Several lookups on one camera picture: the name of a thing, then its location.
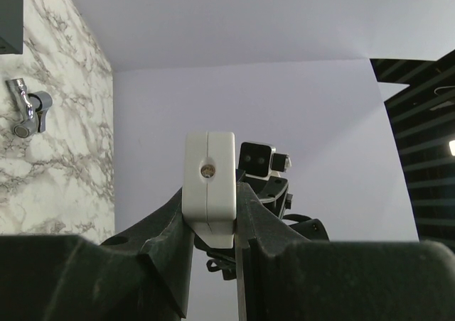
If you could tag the dark network switch box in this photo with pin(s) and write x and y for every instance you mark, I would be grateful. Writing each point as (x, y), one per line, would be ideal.
(11, 16)

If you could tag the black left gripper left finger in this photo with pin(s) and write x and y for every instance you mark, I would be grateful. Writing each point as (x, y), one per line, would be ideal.
(142, 273)

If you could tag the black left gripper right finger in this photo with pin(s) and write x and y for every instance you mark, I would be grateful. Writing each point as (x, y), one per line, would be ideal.
(283, 276)

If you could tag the white remote control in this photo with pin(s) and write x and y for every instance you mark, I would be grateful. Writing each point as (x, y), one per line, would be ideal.
(209, 187)

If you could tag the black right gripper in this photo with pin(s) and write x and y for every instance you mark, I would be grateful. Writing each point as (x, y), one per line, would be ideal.
(274, 195)

